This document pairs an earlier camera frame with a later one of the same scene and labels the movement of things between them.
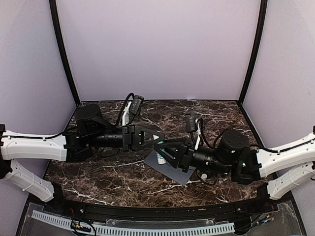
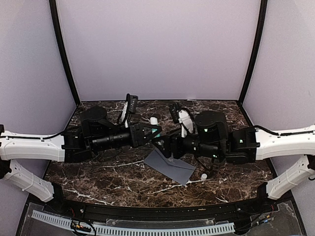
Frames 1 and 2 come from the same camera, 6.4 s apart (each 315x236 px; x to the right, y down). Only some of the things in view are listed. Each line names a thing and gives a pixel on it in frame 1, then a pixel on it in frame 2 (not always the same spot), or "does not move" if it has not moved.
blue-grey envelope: [168, 169] does not move
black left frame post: [53, 8] does not move
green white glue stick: [160, 160] -> [154, 121]
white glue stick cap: [204, 176] does not move
